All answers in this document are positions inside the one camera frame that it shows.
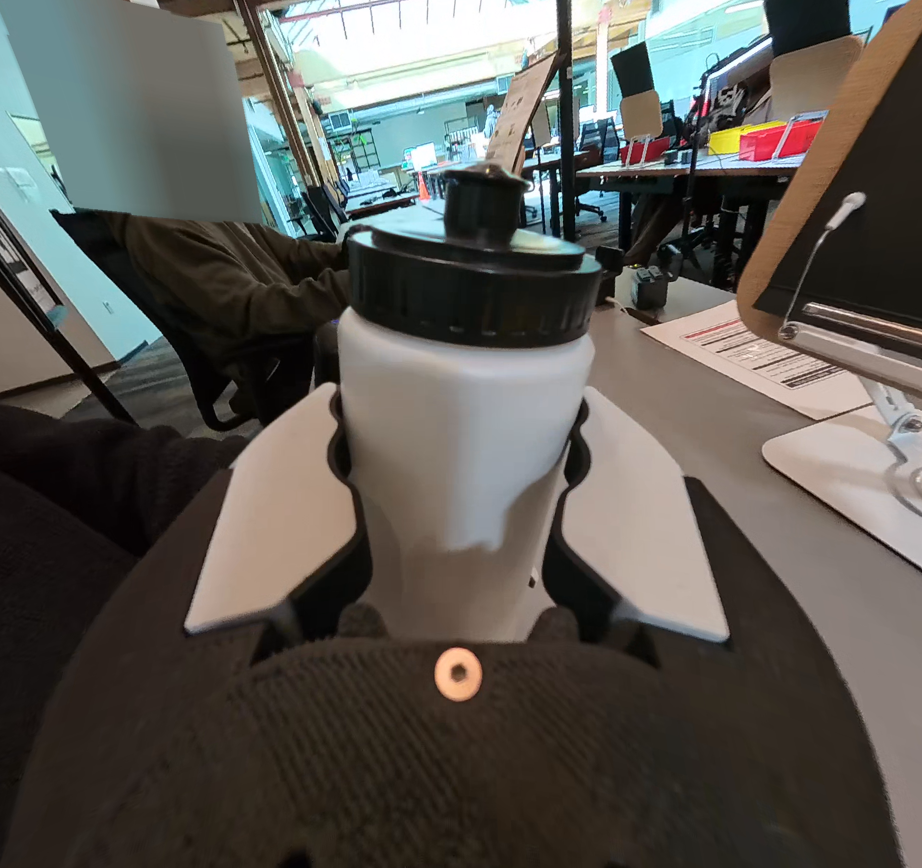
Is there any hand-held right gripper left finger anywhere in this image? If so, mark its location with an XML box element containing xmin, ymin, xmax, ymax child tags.
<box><xmin>182</xmin><ymin>382</ymin><xmax>373</xmax><ymax>640</ymax></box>

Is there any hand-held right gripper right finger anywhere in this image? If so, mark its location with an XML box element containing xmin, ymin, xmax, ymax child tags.
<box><xmin>542</xmin><ymin>386</ymin><xmax>731</xmax><ymax>646</ymax></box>

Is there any white water bottle black cap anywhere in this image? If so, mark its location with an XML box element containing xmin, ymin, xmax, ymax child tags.
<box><xmin>337</xmin><ymin>161</ymin><xmax>603</xmax><ymax>643</ymax></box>

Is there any person's left forearm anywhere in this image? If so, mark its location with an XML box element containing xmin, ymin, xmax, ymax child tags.
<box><xmin>0</xmin><ymin>403</ymin><xmax>250</xmax><ymax>561</ymax></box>

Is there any black office chair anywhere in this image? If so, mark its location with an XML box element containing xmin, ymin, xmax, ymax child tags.
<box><xmin>54</xmin><ymin>209</ymin><xmax>319</xmax><ymax>432</ymax></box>

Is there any white metal book stand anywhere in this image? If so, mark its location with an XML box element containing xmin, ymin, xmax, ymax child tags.
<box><xmin>761</xmin><ymin>193</ymin><xmax>922</xmax><ymax>571</ymax></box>

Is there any printed paper sheet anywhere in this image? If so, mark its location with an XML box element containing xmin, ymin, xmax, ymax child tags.
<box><xmin>641</xmin><ymin>299</ymin><xmax>877</xmax><ymax>422</ymax></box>

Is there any black easel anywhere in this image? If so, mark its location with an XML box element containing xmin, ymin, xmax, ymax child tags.
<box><xmin>0</xmin><ymin>216</ymin><xmax>139</xmax><ymax>427</ymax></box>

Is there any cardboard sheet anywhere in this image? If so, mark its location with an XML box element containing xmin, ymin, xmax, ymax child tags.
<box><xmin>486</xmin><ymin>50</ymin><xmax>560</xmax><ymax>175</ymax></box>

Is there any long background desk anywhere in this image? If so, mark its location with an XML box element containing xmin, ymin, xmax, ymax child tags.
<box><xmin>576</xmin><ymin>151</ymin><xmax>809</xmax><ymax>290</ymax></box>

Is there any black pole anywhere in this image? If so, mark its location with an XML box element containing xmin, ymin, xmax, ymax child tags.
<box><xmin>553</xmin><ymin>0</ymin><xmax>582</xmax><ymax>243</ymax></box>

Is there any wooden backing board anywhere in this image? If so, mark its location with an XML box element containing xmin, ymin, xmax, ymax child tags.
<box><xmin>736</xmin><ymin>7</ymin><xmax>922</xmax><ymax>362</ymax></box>
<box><xmin>769</xmin><ymin>36</ymin><xmax>864</xmax><ymax>121</ymax></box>
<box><xmin>619</xmin><ymin>90</ymin><xmax>664</xmax><ymax>139</ymax></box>

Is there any yellow plastic bin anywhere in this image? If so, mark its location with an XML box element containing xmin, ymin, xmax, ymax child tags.
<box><xmin>707</xmin><ymin>121</ymin><xmax>787</xmax><ymax>157</ymax></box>

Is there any large red plastic bin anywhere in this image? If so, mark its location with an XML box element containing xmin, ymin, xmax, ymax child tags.
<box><xmin>738</xmin><ymin>119</ymin><xmax>823</xmax><ymax>162</ymax></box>

